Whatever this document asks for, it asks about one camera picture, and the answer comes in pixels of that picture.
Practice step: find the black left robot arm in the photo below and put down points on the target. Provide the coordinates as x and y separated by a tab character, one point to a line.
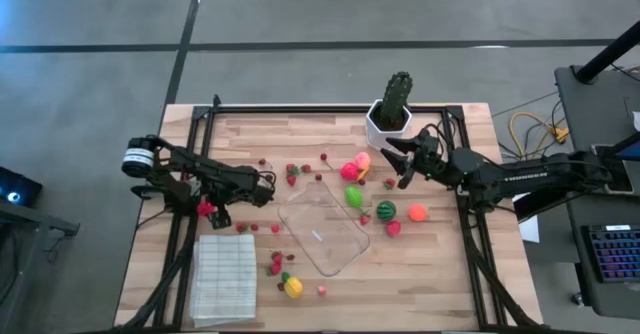
210	170

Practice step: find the pink-red toy dragon fruit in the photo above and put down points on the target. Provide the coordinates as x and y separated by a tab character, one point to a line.
349	172

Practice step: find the yellow toy bell pepper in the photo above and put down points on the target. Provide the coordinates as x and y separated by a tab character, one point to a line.
294	288

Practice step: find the clear plastic container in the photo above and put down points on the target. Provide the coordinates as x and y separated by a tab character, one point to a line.
320	214

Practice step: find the dark grey desk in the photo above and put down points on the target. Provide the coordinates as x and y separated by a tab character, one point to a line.
595	114
600	299

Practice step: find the toy watermelon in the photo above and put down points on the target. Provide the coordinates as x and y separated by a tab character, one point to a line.
386	210

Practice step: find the grey metal cart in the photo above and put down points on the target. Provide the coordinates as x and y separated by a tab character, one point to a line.
30	215

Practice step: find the black stand pole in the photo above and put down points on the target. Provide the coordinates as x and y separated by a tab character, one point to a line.
607	54

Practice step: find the black aluminium table frame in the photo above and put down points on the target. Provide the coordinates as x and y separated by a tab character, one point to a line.
325	109

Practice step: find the monitor with blue screen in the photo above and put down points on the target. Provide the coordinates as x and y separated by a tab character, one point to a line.
631	150

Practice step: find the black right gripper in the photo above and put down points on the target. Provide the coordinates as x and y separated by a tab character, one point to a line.
430	159

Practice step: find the pink toy raspberry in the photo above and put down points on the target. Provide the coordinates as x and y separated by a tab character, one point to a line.
321	290

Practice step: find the red plastic piece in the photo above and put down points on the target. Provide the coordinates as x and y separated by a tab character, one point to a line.
205	208

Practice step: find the pink toy peach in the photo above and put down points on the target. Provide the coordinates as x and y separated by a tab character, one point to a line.
362	160

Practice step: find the black smartphone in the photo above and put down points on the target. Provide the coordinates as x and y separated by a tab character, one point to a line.
624	176

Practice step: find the black round knob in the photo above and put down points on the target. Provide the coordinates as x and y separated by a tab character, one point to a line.
577	298

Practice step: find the toy orange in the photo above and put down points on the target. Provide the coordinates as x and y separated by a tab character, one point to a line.
417	212

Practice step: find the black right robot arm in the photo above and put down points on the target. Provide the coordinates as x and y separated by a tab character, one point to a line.
525	176

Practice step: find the white paper sheet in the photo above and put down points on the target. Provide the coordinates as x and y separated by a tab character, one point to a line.
530	229

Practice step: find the white folded cloth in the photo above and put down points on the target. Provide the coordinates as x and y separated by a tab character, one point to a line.
222	279

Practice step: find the green cactus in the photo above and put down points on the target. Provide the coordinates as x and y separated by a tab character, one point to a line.
397	94

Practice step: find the red toy strawberry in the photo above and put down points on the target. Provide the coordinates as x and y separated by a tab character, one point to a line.
389	184
274	269
241	227
291	180
290	168
305	168
365	219
277	258

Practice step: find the white hexagonal plant pot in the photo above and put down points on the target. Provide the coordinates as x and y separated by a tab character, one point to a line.
380	136

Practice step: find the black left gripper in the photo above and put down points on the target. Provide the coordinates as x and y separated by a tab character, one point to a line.
247	186

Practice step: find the large red toy tomato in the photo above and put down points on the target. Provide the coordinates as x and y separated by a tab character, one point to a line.
393	228

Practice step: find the green toy lime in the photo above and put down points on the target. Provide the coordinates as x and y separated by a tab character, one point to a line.
353	196

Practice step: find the black computer with blue light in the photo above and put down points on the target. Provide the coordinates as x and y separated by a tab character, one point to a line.
22	186

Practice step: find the backlit computer keyboard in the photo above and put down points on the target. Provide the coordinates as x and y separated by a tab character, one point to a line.
615	254

